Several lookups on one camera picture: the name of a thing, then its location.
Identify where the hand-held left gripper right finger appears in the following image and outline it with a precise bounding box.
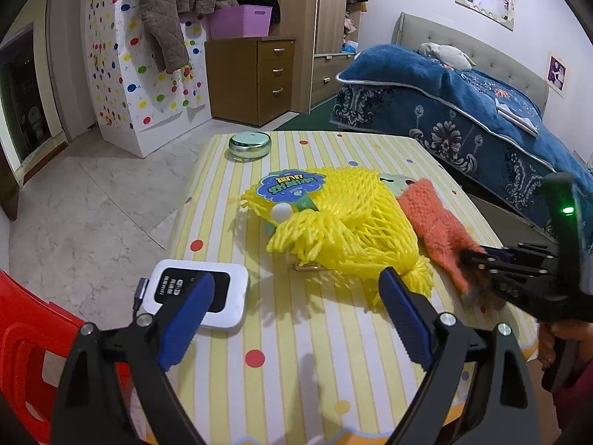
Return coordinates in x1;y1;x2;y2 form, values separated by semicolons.
379;266;543;445

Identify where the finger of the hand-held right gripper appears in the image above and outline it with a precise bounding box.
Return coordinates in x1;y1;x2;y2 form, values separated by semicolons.
482;242;563;265
458;248;557;311

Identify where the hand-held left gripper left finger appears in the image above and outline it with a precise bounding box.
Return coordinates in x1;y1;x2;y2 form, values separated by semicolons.
49;273;216;445

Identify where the orange knit glove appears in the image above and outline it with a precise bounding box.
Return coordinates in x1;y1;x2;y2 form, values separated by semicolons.
397;180;492;309

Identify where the yellow mesh net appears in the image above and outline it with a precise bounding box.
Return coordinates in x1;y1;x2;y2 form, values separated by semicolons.
240;167;435;311

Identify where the pale green soft item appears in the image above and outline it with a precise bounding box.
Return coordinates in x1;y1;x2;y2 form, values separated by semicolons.
380;172;413;195

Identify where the person's right hand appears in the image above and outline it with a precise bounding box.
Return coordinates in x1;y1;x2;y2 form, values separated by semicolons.
536;320;593;374

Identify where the white mobile router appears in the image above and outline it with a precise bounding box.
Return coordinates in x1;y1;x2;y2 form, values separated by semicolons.
143;260;251;332

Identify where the folded white towel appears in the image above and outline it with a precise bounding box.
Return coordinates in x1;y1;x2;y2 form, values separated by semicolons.
496;99;540;136

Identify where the red plastic stool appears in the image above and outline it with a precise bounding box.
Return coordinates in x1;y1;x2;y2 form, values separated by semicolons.
0;269;144;445

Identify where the green round tin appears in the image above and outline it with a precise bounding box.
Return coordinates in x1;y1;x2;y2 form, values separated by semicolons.
228;132;273;163

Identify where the grey upholstered bed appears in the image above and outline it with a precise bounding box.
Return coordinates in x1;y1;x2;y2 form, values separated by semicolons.
331;11;593;242

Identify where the bed with blue blanket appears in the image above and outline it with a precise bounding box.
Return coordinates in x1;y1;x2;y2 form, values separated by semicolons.
330;44;593;242

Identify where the white pillow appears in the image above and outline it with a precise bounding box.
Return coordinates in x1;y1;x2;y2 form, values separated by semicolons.
418;42;477;71

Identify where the green floor mat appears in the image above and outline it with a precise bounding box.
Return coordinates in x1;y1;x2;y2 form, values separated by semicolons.
273;97;371;133

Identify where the dark brown door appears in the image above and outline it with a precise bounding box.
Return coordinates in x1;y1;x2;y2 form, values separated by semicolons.
0;139;21;223

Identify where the white polka dot cabinet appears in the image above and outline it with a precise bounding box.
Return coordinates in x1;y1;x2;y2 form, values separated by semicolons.
81;0;214;158

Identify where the white toilet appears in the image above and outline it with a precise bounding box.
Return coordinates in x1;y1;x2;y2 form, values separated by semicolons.
25;104;49;142

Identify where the wooden drawer cabinet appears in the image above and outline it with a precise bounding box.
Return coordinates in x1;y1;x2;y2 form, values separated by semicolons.
205;36;297;127

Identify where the pile of clothes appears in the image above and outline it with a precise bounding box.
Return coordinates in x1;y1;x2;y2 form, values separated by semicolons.
343;9;364;40

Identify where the purple plastic basket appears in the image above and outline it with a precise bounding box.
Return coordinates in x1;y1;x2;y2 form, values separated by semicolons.
206;4;273;40

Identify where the wooden wardrobe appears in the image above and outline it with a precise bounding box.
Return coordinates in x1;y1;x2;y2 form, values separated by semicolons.
278;0;371;114

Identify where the brown quilted jacket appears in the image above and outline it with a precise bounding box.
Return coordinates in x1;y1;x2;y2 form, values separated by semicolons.
132;0;239;72

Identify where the small wall poster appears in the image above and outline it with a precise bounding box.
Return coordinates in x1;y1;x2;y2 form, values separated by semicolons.
547;55;567;98

